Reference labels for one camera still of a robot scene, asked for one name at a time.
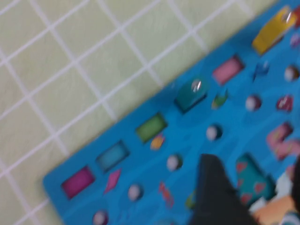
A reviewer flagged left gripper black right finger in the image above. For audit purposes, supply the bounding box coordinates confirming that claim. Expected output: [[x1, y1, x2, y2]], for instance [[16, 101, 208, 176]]
[[290, 156, 300, 205]]

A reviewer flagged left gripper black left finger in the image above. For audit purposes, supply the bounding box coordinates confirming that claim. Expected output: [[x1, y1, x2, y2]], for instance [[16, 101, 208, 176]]
[[191, 153, 258, 225]]

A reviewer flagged yellow rectangular block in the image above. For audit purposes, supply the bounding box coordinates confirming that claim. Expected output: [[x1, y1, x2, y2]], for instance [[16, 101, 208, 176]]
[[252, 6, 297, 56]]

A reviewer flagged blue wooden puzzle board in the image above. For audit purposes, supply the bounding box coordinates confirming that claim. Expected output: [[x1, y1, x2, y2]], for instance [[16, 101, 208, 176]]
[[42, 0, 300, 225]]

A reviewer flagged teal block with knob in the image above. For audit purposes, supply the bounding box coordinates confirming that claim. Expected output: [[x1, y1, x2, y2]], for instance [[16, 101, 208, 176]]
[[173, 76, 209, 114]]

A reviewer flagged red wooden fish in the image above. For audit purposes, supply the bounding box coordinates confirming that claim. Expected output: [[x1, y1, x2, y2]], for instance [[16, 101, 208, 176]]
[[292, 6, 300, 28]]

